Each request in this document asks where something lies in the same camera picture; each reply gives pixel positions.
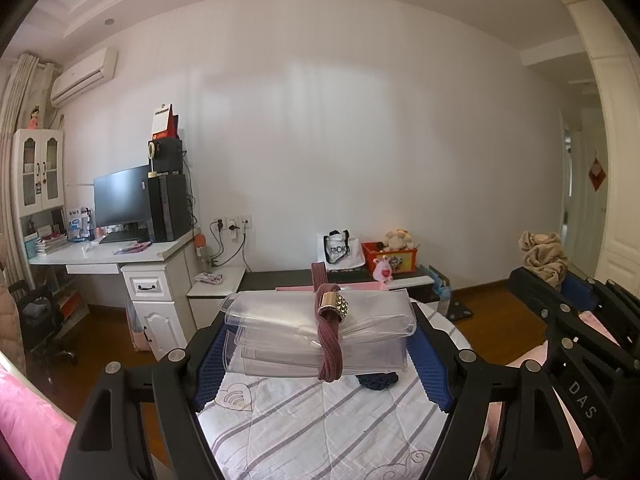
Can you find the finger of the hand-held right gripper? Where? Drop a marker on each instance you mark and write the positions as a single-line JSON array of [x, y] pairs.
[[580, 292], [620, 310]]

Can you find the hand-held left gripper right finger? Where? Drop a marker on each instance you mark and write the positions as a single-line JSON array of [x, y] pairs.
[[430, 365]]

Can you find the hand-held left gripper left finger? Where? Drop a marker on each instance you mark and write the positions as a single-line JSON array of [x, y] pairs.
[[210, 365]]

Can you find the beige scrunchie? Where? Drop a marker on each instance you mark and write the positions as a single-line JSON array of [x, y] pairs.
[[542, 260]]

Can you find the clear plastic box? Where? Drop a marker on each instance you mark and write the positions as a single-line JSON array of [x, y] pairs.
[[280, 320]]

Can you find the navy knitted scrunchie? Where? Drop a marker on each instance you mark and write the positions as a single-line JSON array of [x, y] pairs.
[[377, 381]]

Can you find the black floor scale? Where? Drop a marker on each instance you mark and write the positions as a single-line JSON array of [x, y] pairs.
[[460, 311]]

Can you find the person's leg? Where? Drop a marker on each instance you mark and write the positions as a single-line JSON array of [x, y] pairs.
[[535, 352]]

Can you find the white desk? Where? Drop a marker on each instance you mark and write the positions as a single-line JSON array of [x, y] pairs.
[[165, 305]]

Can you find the small floral pouch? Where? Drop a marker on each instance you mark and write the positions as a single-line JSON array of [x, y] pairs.
[[209, 278]]

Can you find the black white TV stand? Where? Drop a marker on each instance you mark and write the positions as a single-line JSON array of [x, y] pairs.
[[270, 277]]

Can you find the pink heart plush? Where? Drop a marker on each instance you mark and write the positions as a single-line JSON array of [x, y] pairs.
[[384, 269]]

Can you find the red storage box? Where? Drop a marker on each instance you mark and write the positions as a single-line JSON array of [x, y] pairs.
[[400, 262]]

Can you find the red door decoration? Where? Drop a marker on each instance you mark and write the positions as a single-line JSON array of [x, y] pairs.
[[597, 177]]

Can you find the white striped bed sheet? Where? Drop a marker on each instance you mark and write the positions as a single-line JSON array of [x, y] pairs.
[[325, 425]]

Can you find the orange white hanging item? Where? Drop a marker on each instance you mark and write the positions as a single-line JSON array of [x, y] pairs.
[[200, 244]]

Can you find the beige plush toy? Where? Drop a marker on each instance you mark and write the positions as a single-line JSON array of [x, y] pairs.
[[398, 239]]

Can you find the pink stationery item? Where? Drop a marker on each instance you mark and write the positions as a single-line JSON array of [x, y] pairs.
[[132, 248]]

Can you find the white tote bag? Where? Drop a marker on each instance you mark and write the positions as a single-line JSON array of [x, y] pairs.
[[345, 252]]

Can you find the black keyboard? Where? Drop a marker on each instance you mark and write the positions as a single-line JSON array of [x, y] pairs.
[[122, 236]]

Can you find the black computer tower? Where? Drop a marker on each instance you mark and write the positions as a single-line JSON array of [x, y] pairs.
[[167, 210]]

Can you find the black office chair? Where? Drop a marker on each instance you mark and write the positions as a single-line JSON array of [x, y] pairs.
[[35, 320]]

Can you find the pink blanket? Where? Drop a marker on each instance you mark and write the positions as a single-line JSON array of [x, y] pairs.
[[30, 420]]

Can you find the black computer monitor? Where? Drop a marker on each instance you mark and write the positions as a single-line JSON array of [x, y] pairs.
[[122, 197]]

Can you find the blue white cartons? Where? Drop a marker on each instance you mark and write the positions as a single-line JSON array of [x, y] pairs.
[[80, 225]]

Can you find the stack of books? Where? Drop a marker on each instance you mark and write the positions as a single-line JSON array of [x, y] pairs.
[[45, 246]]

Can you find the black speaker box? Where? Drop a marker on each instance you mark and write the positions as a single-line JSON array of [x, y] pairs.
[[170, 157]]

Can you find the red white calendar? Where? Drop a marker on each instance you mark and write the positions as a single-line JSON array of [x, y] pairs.
[[160, 122]]

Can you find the white glass-door cabinet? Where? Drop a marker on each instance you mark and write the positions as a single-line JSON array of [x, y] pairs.
[[17, 170]]

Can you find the small pink doll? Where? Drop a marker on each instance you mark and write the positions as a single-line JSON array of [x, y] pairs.
[[35, 117]]

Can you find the white air conditioner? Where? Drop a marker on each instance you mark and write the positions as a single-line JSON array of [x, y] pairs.
[[82, 77]]

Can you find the white door frame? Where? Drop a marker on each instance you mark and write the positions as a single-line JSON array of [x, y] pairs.
[[615, 160]]

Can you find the white wall sockets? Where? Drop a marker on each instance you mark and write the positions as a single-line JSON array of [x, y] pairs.
[[232, 222]]

